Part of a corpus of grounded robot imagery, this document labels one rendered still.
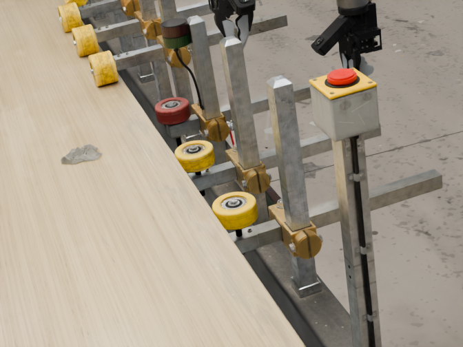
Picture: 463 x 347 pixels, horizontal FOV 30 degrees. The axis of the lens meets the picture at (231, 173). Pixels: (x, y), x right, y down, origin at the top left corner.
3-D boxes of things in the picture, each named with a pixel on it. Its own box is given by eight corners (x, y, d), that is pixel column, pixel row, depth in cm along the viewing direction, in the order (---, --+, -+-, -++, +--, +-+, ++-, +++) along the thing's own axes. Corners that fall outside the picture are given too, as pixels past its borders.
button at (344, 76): (349, 76, 120) (348, 65, 119) (362, 86, 116) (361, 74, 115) (322, 84, 119) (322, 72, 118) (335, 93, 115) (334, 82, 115)
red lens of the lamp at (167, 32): (184, 25, 191) (182, 16, 190) (192, 33, 186) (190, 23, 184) (158, 32, 189) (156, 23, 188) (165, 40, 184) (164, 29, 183)
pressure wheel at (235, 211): (231, 239, 165) (221, 187, 160) (269, 243, 162) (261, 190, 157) (214, 262, 159) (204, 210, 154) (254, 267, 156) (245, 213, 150)
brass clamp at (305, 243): (297, 219, 168) (294, 197, 165) (326, 253, 156) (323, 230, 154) (267, 228, 166) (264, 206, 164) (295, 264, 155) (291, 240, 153)
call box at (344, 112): (358, 116, 125) (353, 66, 121) (381, 133, 119) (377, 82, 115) (313, 129, 123) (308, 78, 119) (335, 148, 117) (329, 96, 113)
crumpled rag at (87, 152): (100, 144, 186) (98, 135, 185) (103, 158, 180) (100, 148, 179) (60, 153, 185) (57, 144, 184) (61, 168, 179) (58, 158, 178)
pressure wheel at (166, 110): (191, 135, 208) (182, 91, 203) (200, 148, 201) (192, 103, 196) (159, 144, 206) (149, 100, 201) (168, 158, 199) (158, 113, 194)
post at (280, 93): (313, 299, 168) (284, 71, 145) (321, 309, 165) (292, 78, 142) (297, 305, 167) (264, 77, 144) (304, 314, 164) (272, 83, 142)
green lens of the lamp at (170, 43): (186, 36, 192) (184, 27, 191) (194, 43, 187) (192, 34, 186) (160, 43, 190) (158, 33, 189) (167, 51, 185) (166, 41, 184)
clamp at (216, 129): (213, 118, 209) (209, 99, 207) (231, 138, 198) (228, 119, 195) (191, 124, 208) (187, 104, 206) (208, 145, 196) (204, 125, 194)
